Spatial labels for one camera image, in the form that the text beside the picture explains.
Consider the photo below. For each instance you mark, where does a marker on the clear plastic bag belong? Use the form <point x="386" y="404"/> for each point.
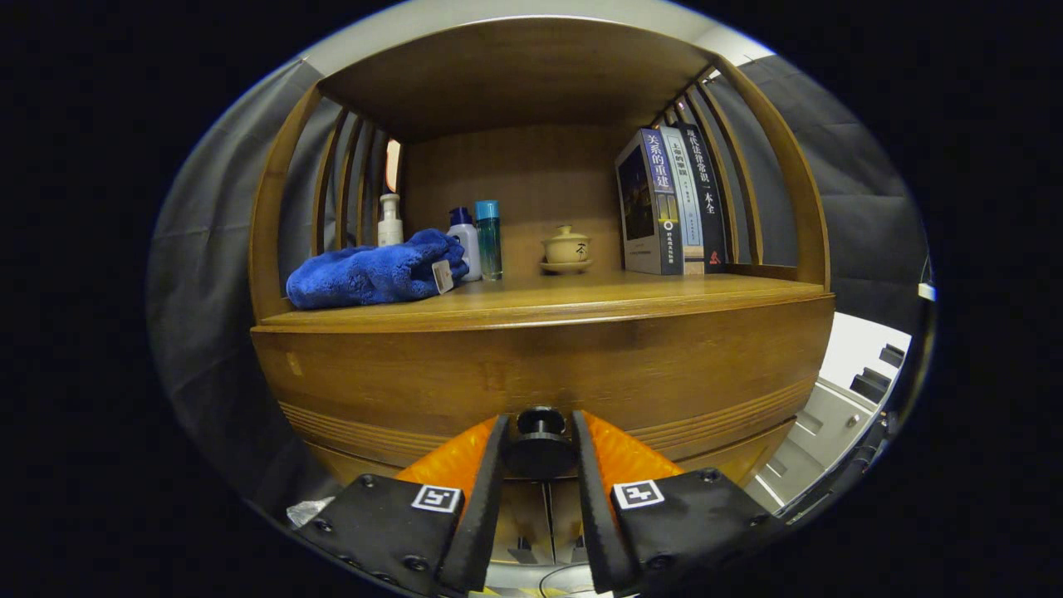
<point x="307" y="511"/>

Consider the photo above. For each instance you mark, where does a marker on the black plastic holder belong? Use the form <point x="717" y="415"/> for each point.
<point x="893" y="355"/>
<point x="870" y="384"/>

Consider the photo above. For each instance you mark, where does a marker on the blue towel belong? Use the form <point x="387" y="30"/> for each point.
<point x="357" y="278"/>

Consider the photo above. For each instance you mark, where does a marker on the white side cabinet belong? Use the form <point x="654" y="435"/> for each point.
<point x="855" y="340"/>

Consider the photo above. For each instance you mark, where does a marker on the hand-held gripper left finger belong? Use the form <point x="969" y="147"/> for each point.
<point x="480" y="515"/>

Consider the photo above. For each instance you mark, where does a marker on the beige lidded tea cup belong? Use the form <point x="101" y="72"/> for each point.
<point x="566" y="249"/>

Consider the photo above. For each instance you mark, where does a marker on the teal transparent bottle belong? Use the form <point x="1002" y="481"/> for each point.
<point x="489" y="241"/>

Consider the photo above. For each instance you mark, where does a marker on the book with blue spine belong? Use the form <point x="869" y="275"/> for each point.
<point x="639" y="199"/>

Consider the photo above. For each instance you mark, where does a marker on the white pump bottle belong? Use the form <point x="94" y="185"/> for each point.
<point x="390" y="228"/>

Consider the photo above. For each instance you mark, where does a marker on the wooden drawer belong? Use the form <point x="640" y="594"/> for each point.
<point x="498" y="374"/>

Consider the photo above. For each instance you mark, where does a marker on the wooden cabinet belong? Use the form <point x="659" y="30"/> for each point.
<point x="515" y="83"/>

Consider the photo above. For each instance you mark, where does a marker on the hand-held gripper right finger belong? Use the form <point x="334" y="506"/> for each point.
<point x="596" y="515"/>

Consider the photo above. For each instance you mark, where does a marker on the white bottle with blue cap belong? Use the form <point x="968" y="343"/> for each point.
<point x="467" y="245"/>

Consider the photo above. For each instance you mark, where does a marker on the book with black spine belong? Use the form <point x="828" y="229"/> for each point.
<point x="710" y="191"/>

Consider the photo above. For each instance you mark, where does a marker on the book with grey spine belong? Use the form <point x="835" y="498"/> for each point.
<point x="688" y="191"/>

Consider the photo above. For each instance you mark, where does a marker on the black backdrop cloth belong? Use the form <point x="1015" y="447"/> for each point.
<point x="216" y="249"/>

